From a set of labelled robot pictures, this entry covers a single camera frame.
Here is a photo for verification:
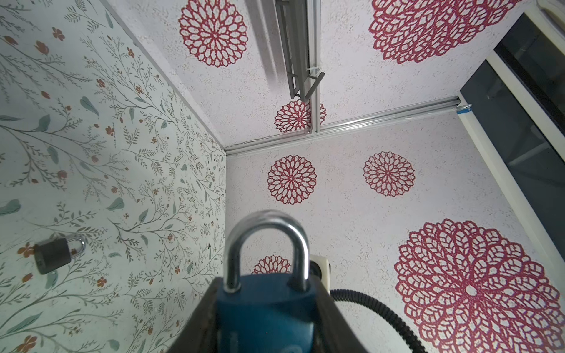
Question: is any blue padlock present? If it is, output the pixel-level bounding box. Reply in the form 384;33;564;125
216;210;316;352

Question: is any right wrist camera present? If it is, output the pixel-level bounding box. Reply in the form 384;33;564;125
309;254;331;293

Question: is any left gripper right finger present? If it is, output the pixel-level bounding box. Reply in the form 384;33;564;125
310;277;367;353

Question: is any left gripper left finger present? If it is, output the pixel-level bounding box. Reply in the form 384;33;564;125
167;277;222;353

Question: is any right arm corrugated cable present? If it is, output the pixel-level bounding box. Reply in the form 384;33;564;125
330;288;428;353

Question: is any black padlock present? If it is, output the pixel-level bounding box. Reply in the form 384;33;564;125
33;235;87;275

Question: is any dark metal wall shelf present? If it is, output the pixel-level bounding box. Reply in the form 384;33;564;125
275;0;325;103

